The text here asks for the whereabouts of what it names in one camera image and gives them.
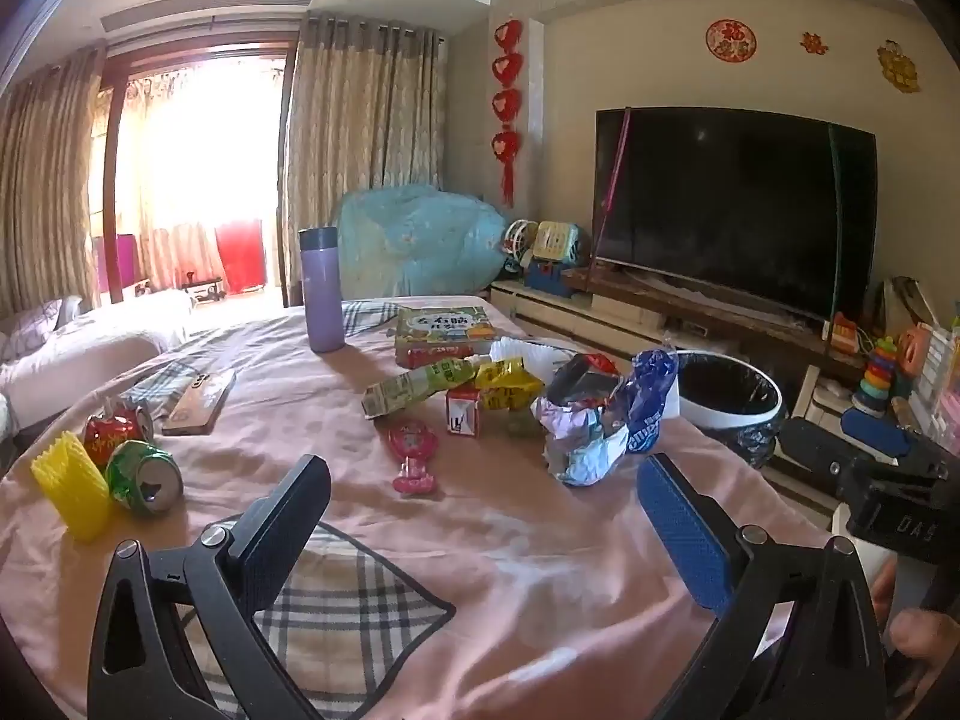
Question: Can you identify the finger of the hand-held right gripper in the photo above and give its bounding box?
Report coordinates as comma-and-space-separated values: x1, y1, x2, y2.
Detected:
838, 408, 940, 466
778, 418, 863, 497

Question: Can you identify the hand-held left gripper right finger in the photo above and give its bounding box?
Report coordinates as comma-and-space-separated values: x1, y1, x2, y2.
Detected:
636, 453, 891, 720

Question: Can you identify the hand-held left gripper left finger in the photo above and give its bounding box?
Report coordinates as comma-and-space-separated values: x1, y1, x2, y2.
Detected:
86, 454, 332, 720

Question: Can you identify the white bin with black bag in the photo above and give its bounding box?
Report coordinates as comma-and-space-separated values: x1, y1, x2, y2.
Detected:
666, 349, 785, 467

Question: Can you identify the blue snack packet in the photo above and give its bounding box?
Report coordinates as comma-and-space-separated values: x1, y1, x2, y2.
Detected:
624, 349, 680, 456

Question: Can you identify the orange snack packet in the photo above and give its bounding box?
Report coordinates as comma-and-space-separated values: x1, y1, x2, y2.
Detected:
550, 352, 625, 407

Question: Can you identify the person's right hand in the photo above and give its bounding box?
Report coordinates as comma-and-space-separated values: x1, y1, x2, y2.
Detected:
872, 558, 960, 662

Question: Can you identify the pastel toy rack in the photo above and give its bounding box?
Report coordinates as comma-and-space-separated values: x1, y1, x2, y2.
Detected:
898, 321, 960, 428

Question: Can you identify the large beige plaid cloth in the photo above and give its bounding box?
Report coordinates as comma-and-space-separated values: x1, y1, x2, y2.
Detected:
176, 520, 456, 720

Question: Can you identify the orange toy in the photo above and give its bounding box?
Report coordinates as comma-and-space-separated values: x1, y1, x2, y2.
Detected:
827, 312, 861, 355

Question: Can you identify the crumpled silver wrapper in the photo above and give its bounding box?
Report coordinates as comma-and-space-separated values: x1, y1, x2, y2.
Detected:
531, 388, 640, 487

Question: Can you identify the crushed green can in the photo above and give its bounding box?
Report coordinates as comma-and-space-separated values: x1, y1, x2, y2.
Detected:
105, 439, 185, 517

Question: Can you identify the brown wooden board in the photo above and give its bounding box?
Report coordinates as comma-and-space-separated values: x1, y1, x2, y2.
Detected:
160, 368, 238, 437

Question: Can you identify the pink plastic toy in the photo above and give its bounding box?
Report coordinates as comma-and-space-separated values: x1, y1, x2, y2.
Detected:
387, 420, 445, 497

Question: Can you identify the folded grey plaid cloth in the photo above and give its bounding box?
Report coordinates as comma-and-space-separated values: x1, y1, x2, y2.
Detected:
118, 358, 202, 415

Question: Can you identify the crushed red can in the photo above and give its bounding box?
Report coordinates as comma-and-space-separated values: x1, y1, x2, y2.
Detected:
82, 401, 155, 466

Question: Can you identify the green drink carton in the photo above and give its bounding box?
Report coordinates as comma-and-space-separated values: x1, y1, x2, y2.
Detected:
362, 357, 482, 419

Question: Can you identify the yellow foam net sleeve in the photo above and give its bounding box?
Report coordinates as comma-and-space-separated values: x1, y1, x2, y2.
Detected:
30, 430, 112, 543

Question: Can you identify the white and wood television stand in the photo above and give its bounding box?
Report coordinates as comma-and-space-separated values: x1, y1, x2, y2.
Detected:
490, 268, 875, 395

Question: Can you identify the small red carton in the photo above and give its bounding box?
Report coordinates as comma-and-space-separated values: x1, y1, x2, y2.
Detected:
445, 384, 482, 437

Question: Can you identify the yellow snack packet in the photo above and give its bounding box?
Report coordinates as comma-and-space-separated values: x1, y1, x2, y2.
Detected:
472, 355, 546, 413

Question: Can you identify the small grey plaid cloth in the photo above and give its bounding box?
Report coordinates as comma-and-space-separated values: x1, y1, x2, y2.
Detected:
341, 299, 407, 336

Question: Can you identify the purple thermos bottle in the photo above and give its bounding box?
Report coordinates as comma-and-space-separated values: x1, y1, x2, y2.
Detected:
298, 226, 347, 353

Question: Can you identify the black flat television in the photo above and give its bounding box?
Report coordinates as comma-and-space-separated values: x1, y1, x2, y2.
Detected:
591, 106, 879, 325

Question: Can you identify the green children's book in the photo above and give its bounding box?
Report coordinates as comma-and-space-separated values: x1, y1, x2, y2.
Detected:
394, 305, 501, 370

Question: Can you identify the white sofa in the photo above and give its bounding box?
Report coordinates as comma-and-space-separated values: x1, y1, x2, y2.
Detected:
0, 291, 197, 428

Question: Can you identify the red hanging cloth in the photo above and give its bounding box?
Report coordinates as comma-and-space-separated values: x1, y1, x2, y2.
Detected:
215, 218, 268, 295

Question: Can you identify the blue toy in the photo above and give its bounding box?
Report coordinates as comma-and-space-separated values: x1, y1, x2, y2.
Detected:
523, 261, 572, 295

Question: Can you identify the yellow green toy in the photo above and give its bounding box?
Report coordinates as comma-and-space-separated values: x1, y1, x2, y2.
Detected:
534, 220, 587, 268

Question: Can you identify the white round cage toy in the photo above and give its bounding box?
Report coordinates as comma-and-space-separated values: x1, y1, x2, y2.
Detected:
502, 218, 538, 257

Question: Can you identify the beige patterned curtain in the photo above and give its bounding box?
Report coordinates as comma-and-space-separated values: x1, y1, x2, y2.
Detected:
283, 12, 445, 307
0, 49, 107, 320

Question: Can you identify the red heart hanging decoration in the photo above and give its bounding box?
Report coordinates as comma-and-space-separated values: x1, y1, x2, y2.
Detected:
490, 18, 524, 208

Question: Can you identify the rainbow stacking ring toy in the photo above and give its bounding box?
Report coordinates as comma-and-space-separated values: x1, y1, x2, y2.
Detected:
858, 336, 902, 418

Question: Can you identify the gold wall decal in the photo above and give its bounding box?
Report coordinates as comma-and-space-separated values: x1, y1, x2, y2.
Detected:
877, 39, 922, 95

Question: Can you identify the round red wall decal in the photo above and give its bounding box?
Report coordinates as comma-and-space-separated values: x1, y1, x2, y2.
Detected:
705, 19, 757, 63

